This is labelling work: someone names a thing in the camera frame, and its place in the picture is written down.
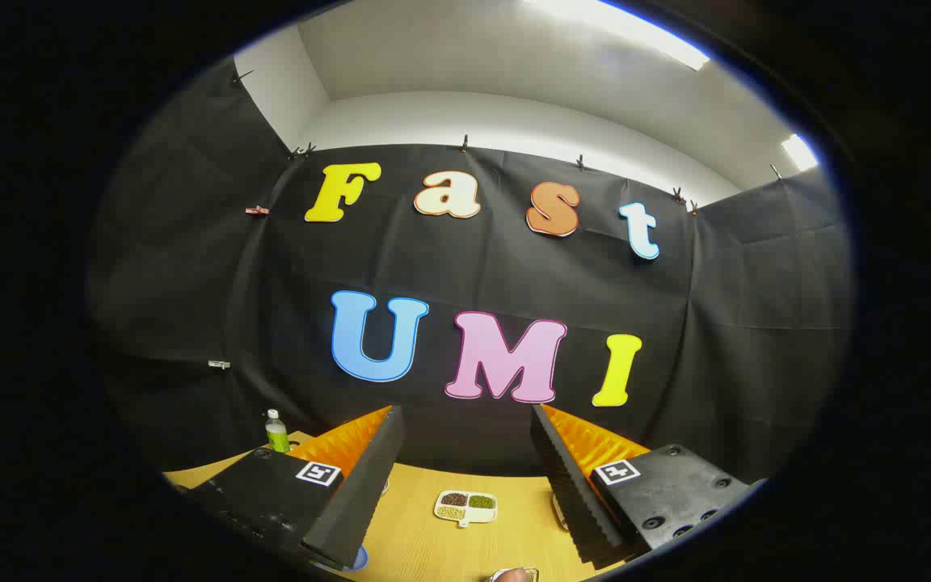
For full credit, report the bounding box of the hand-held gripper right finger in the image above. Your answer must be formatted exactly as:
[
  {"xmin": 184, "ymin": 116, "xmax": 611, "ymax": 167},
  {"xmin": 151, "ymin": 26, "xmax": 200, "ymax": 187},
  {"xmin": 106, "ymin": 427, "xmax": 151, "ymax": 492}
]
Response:
[{"xmin": 530, "ymin": 403, "xmax": 765, "ymax": 569}]

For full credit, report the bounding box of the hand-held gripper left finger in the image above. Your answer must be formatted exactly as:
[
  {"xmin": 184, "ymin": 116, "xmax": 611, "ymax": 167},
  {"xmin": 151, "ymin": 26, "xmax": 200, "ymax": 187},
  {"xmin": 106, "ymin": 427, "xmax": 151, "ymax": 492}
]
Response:
[{"xmin": 187, "ymin": 404, "xmax": 406, "ymax": 571}]

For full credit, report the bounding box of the green drink bottle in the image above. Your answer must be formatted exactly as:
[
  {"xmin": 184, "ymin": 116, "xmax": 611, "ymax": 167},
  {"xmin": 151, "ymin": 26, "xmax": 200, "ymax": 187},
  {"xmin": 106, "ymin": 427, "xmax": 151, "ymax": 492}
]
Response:
[{"xmin": 266, "ymin": 409, "xmax": 292, "ymax": 453}]

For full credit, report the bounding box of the white divided tray of beans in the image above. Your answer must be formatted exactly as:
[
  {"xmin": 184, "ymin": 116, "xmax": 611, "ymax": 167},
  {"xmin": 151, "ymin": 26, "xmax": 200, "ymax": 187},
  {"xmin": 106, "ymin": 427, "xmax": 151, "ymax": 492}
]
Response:
[{"xmin": 433, "ymin": 490, "xmax": 499, "ymax": 528}]

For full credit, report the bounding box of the row of black cloth clips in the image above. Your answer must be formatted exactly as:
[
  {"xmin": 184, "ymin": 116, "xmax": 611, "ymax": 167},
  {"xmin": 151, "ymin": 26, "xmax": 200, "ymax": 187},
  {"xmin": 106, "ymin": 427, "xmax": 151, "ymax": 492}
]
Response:
[{"xmin": 231, "ymin": 69, "xmax": 783, "ymax": 215}]

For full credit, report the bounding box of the small ceiling light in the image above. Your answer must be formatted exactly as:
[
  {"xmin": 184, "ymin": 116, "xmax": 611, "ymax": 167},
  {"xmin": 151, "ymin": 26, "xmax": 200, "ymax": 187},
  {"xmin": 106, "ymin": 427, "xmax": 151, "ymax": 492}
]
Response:
[{"xmin": 781, "ymin": 133, "xmax": 820, "ymax": 172}]

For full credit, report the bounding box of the long ceiling light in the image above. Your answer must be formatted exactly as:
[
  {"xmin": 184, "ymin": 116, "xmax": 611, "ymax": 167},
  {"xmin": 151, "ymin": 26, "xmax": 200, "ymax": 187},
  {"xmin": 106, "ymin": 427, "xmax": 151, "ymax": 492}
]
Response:
[{"xmin": 526, "ymin": 0, "xmax": 713, "ymax": 72}]

